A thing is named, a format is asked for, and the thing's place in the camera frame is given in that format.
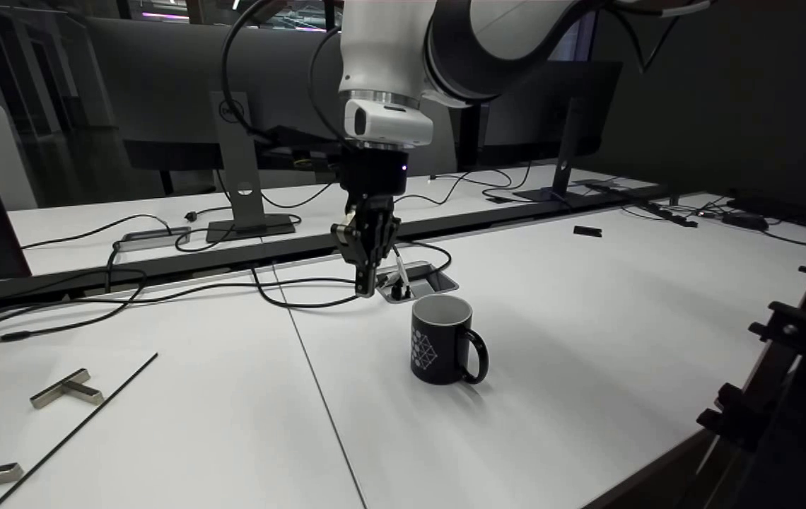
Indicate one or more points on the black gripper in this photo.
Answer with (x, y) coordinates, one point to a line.
(373, 170)

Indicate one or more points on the black mug with white print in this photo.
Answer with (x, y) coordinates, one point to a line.
(434, 344)

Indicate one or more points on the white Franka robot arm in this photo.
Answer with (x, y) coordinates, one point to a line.
(381, 47)

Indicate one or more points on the silver table outlet box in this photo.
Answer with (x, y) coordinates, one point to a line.
(424, 274)

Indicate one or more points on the black monitor stand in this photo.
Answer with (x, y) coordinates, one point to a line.
(234, 151)

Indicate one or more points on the black monitor screen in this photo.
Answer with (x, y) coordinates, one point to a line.
(531, 115)
(164, 86)

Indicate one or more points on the dark monitor stand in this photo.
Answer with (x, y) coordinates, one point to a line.
(565, 151)

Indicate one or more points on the small black block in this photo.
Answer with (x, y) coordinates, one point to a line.
(586, 229)

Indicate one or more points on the flat black desk box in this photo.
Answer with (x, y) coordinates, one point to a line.
(150, 233)

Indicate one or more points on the black desk gadget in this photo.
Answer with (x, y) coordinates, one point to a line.
(678, 217)
(745, 218)

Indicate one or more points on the thin black rod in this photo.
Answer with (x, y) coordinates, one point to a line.
(77, 429)

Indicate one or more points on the black camera frame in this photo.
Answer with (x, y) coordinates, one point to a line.
(797, 397)

